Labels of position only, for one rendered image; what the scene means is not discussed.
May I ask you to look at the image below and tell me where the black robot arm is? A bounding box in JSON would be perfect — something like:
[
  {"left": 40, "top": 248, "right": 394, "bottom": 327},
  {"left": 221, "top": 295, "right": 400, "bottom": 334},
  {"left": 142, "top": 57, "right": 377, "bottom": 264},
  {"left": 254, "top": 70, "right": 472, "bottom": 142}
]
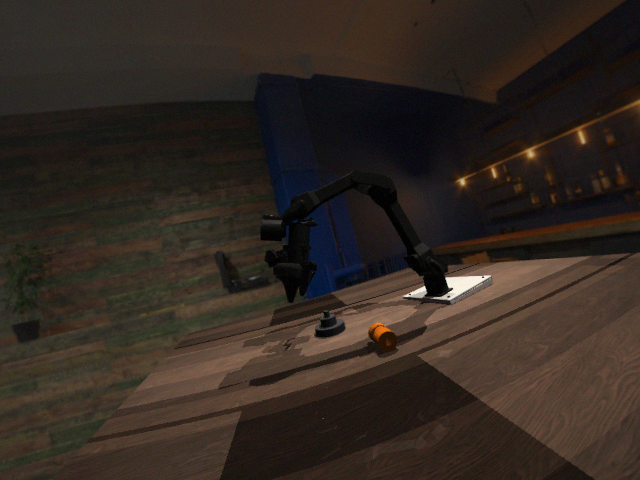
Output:
[{"left": 261, "top": 170, "right": 453, "bottom": 297}]

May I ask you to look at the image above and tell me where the orange cylindrical knob with hole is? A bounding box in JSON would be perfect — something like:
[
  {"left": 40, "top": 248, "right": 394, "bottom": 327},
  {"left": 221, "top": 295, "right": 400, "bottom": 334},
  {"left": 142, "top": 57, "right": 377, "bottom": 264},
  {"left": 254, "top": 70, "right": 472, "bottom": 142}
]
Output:
[{"left": 368, "top": 323, "right": 397, "bottom": 351}]

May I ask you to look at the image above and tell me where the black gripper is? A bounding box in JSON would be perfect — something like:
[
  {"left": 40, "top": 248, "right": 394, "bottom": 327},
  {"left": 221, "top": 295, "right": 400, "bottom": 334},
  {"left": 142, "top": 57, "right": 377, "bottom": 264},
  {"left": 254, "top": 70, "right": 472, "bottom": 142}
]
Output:
[{"left": 273, "top": 241, "right": 317, "bottom": 303}]

